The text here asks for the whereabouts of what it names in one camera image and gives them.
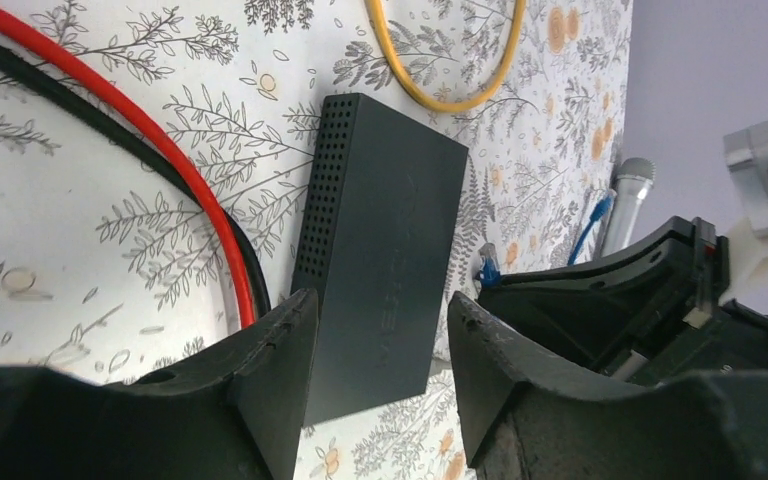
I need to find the black ethernet cable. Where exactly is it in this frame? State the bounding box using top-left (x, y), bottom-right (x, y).
top-left (0, 23), bottom-right (273, 321)

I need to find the blue ethernet cable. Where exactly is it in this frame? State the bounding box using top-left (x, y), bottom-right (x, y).
top-left (476, 188), bottom-right (618, 289)

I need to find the yellow ethernet cable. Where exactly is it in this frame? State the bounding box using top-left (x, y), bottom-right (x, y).
top-left (364, 0), bottom-right (528, 115)

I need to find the long red ethernet cable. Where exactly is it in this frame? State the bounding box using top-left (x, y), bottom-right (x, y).
top-left (0, 0), bottom-right (257, 331)

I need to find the silver microphone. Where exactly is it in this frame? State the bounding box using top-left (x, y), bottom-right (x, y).
top-left (600, 157), bottom-right (655, 256)

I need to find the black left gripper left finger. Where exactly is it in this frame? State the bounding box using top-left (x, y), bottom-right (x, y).
top-left (0, 289), bottom-right (319, 479)

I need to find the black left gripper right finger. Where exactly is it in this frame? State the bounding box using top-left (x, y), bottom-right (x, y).
top-left (447, 293), bottom-right (768, 479)

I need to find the black network switch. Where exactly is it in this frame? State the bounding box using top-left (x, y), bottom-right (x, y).
top-left (292, 93), bottom-right (468, 426)

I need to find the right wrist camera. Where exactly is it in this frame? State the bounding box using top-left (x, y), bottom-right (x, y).
top-left (719, 120), bottom-right (768, 304)

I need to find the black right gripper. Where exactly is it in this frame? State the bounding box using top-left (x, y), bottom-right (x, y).
top-left (477, 216), bottom-right (768, 386)

